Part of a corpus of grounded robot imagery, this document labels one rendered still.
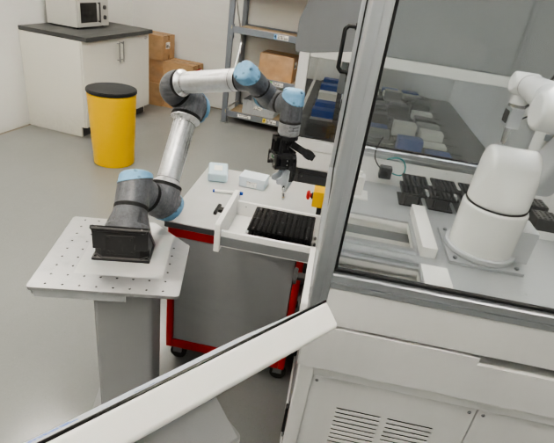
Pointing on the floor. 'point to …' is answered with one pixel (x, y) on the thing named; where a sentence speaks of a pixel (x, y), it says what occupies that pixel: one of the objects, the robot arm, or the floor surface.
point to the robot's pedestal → (127, 324)
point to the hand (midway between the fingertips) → (286, 187)
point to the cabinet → (400, 414)
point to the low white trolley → (229, 272)
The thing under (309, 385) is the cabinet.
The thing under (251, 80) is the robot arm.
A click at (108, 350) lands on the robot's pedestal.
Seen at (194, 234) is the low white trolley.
